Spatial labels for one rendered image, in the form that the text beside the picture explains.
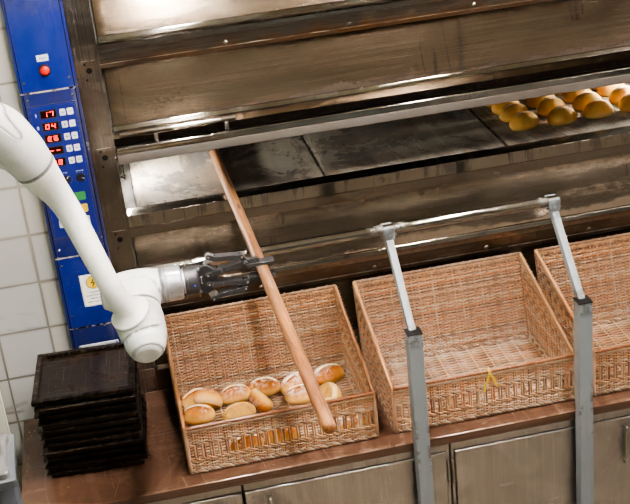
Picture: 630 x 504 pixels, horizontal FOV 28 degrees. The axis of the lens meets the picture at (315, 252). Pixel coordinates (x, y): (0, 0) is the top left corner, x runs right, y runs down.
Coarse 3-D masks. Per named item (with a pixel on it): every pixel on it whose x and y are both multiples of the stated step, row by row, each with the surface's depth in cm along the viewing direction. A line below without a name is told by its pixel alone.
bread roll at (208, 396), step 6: (204, 390) 375; (210, 390) 376; (198, 396) 373; (204, 396) 373; (210, 396) 374; (216, 396) 375; (198, 402) 373; (204, 402) 373; (210, 402) 374; (216, 402) 375; (222, 402) 378; (216, 408) 378
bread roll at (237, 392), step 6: (234, 384) 380; (240, 384) 381; (222, 390) 380; (228, 390) 379; (234, 390) 379; (240, 390) 379; (246, 390) 380; (222, 396) 379; (228, 396) 378; (234, 396) 378; (240, 396) 379; (246, 396) 380; (228, 402) 379; (234, 402) 379
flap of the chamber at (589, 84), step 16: (528, 80) 382; (592, 80) 365; (608, 80) 366; (624, 80) 366; (432, 96) 377; (496, 96) 361; (512, 96) 362; (528, 96) 363; (336, 112) 371; (400, 112) 357; (416, 112) 358; (432, 112) 359; (288, 128) 353; (304, 128) 354; (320, 128) 354; (336, 128) 355; (128, 144) 365; (192, 144) 349; (208, 144) 350; (224, 144) 351; (240, 144) 352; (128, 160) 347; (144, 160) 348
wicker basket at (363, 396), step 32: (320, 288) 387; (192, 320) 383; (224, 320) 384; (256, 320) 386; (320, 320) 389; (224, 352) 386; (256, 352) 387; (288, 352) 389; (352, 352) 374; (224, 384) 387; (320, 384) 386; (352, 384) 384; (256, 416) 347; (288, 416) 349; (192, 448) 362; (224, 448) 360; (256, 448) 352; (288, 448) 354; (320, 448) 356
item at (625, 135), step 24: (528, 144) 390; (552, 144) 388; (576, 144) 388; (600, 144) 390; (624, 144) 392; (384, 168) 383; (408, 168) 381; (432, 168) 382; (456, 168) 384; (480, 168) 385; (240, 192) 377; (264, 192) 376; (288, 192) 376; (312, 192) 378; (336, 192) 379; (144, 216) 370; (168, 216) 372; (192, 216) 373
